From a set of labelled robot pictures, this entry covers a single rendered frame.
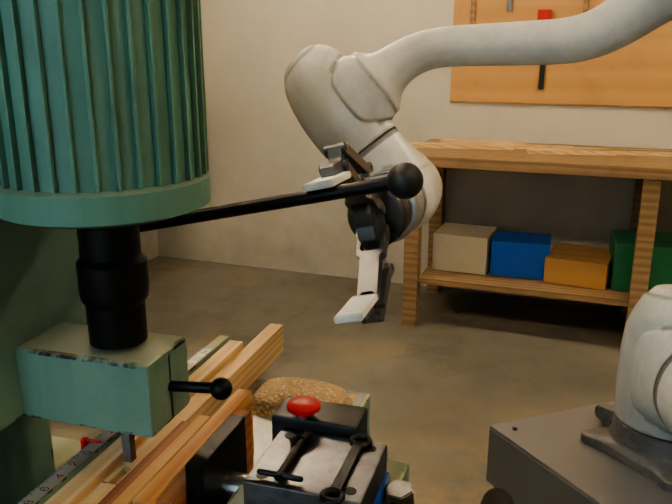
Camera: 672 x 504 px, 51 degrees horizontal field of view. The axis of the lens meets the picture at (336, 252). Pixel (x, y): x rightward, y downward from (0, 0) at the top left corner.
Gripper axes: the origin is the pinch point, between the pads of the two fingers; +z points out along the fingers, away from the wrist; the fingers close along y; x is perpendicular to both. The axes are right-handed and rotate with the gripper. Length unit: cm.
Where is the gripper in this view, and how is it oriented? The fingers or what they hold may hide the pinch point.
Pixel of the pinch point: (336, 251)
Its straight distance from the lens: 70.8
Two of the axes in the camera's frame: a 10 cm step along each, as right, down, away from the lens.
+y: -2.2, -9.6, -2.0
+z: -2.9, 2.6, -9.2
